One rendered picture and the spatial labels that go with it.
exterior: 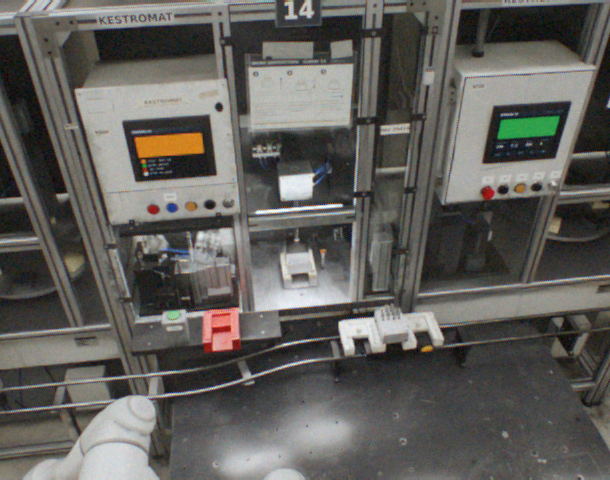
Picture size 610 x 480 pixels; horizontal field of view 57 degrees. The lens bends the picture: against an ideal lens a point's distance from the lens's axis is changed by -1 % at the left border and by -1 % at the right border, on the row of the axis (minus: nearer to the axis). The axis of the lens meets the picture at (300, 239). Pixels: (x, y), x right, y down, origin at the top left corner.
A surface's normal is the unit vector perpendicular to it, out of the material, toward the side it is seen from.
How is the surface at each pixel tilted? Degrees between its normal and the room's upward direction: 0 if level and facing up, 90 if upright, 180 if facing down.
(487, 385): 0
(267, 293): 0
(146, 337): 0
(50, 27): 90
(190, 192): 90
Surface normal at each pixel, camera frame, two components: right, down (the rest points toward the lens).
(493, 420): -0.02, -0.79
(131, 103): 0.12, 0.61
